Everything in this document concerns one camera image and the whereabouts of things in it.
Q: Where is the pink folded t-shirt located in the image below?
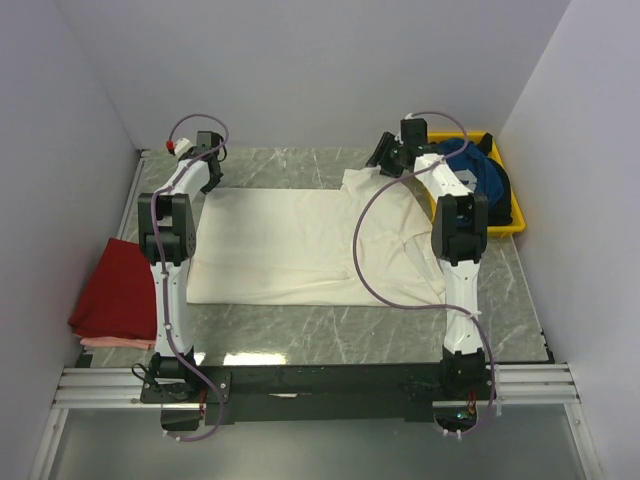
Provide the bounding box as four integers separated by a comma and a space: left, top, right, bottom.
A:
80, 337, 155, 350

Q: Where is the blue t-shirt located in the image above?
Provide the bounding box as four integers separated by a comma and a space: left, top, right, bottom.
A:
437, 138, 504, 206

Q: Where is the red folded t-shirt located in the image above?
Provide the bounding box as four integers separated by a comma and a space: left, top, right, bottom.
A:
68, 238, 157, 342

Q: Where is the black base beam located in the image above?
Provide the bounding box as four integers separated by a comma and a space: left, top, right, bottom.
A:
140, 363, 493, 425

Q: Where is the aluminium frame rail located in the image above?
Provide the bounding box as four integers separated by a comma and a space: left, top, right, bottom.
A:
28, 364, 604, 479

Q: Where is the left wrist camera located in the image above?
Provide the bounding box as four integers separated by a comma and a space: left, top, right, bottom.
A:
165, 138, 194, 158

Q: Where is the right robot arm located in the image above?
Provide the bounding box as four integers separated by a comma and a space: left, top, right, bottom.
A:
363, 112, 490, 399

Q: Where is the white t-shirt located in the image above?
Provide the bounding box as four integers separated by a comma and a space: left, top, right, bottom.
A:
187, 168, 445, 306

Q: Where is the yellow plastic bin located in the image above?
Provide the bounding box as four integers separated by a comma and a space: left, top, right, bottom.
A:
425, 130, 528, 240

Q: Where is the purple cable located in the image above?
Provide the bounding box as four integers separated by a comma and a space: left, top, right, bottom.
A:
352, 110, 501, 439
149, 113, 231, 444

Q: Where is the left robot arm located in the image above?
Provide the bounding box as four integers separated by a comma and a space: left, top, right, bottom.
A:
137, 131, 226, 402

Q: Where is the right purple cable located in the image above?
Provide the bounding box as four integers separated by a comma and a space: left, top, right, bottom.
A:
352, 110, 501, 439

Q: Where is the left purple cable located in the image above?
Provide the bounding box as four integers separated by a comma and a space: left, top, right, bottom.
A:
149, 113, 231, 444

